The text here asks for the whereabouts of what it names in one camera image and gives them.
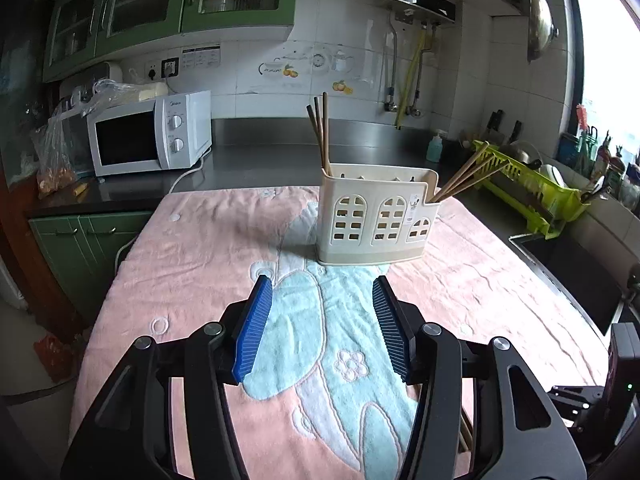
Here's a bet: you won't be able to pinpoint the yellow gas hose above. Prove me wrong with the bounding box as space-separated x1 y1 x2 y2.
395 25 427 129

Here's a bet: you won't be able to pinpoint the green wall cabinets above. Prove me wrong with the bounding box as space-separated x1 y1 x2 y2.
42 0 301 83

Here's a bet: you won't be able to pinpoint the teal soap bottle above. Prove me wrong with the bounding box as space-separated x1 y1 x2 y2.
426 130 446 164

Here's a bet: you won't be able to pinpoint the steel kitchen sink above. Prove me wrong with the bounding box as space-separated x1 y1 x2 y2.
509 232 627 337

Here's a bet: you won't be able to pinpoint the cluttered utensil holder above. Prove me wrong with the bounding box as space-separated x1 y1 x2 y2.
557 104 640 207

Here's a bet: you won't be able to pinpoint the grey toaster oven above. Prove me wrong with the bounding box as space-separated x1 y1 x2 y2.
47 110 94 176

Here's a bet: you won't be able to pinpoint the clear plastic bag with food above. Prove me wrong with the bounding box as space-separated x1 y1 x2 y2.
31 115 79 199

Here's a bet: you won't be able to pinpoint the white microwave oven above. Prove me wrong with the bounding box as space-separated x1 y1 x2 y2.
86 90 213 177

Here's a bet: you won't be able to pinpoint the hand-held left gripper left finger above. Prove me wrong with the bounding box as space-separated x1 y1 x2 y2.
60 276 274 480

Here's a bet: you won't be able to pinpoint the grey metal hose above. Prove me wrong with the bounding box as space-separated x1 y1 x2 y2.
383 22 399 114

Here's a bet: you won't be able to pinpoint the white power cable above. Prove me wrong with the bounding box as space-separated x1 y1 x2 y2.
114 155 209 273

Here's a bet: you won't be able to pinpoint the cream plastic chopstick holder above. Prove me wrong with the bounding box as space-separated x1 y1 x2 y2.
315 164 440 266

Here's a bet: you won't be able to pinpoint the green base cabinets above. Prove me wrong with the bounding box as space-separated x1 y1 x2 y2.
27 210 153 322

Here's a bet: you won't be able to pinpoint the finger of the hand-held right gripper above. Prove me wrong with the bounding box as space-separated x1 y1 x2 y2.
547 385 608 430

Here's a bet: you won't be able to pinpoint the hanging metal wok lid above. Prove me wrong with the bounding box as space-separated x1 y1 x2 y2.
525 0 560 64

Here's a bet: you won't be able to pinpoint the white wall label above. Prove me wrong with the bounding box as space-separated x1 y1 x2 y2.
181 46 222 70

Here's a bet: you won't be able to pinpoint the green plastic dish rack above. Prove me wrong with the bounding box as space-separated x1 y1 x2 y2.
470 140 592 240

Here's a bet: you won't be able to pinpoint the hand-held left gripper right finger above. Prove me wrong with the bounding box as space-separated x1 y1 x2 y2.
372 276 587 480

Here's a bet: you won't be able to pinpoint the white appliance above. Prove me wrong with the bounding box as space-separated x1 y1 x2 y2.
60 61 124 99

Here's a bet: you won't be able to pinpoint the plastic bag with bread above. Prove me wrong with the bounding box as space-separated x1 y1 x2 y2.
75 77 171 107

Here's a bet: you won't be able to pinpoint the pink and blue towel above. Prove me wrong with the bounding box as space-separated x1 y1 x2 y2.
70 185 613 480

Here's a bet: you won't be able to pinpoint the white bowl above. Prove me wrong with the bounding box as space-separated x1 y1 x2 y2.
540 162 567 189

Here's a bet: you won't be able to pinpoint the red plastic bag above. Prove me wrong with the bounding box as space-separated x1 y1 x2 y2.
32 332 77 382

